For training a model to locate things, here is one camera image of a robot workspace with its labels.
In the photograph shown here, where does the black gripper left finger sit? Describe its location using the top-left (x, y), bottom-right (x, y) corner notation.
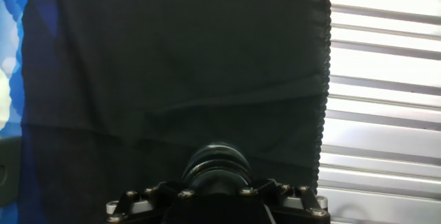
top-left (105, 181), bottom-right (199, 224)

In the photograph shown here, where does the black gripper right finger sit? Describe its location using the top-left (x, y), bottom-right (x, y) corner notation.
top-left (239, 178), bottom-right (331, 224)

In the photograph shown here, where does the clear glass jar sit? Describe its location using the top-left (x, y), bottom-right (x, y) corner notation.
top-left (192, 142), bottom-right (249, 159)

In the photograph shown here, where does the black cloth with blue print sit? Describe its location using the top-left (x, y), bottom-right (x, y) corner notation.
top-left (0, 0), bottom-right (332, 224)

